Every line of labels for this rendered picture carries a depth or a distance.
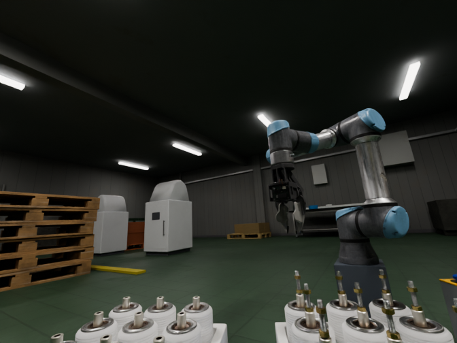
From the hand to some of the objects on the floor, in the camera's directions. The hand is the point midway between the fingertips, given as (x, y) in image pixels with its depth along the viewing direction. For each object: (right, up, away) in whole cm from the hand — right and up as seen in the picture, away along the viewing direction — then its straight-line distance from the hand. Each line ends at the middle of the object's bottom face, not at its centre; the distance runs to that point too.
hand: (293, 228), depth 66 cm
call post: (+42, -41, -20) cm, 62 cm away
